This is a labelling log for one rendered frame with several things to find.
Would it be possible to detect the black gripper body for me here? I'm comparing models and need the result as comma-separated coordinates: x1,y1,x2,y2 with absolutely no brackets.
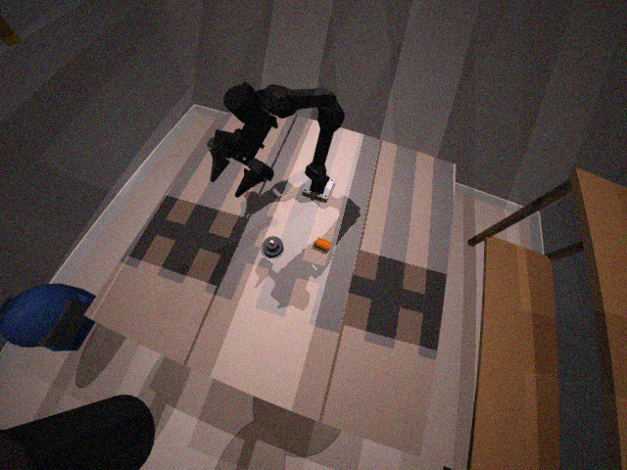
207,126,273,181

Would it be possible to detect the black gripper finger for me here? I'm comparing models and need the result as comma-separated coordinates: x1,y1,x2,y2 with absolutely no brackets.
208,149,230,182
234,167,265,197

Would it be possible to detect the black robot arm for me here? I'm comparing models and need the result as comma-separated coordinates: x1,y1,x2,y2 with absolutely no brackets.
213,81,345,194

